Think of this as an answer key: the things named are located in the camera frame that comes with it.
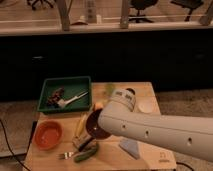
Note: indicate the dark purple bowl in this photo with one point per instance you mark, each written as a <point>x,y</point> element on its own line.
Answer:
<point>92,127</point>

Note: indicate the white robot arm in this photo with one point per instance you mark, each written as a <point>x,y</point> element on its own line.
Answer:
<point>184,134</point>

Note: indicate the green translucent cup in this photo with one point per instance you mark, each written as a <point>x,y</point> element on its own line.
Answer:
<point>109,88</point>

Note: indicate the orange fruit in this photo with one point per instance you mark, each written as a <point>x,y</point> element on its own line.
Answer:
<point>97,106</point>

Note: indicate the grey metal cup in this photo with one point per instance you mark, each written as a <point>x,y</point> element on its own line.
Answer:
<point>130,90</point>

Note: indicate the green plastic tray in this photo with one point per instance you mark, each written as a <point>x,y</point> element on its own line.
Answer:
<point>65,88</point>

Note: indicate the white paper cup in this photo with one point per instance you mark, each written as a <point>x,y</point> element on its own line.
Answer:
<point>145,107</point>

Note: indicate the white brush in tray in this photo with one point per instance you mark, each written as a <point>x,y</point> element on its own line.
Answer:
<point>63,103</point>

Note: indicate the blue folded cloth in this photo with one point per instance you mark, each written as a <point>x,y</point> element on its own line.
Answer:
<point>131,147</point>

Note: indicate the green cucumber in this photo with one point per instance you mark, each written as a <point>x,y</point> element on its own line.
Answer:
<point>86,154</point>

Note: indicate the orange bowl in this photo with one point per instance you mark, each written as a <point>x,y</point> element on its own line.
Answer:
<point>48,135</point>

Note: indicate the silver fork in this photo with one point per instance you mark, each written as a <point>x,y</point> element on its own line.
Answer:
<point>67,155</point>

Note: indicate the black office chair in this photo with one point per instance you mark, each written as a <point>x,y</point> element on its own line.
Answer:
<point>33,3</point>
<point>141,5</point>
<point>190,4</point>

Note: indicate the black office chair left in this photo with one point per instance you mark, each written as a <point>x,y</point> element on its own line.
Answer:
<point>33,3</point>

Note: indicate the black office chair right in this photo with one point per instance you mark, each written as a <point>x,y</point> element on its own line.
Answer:
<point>190,4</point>

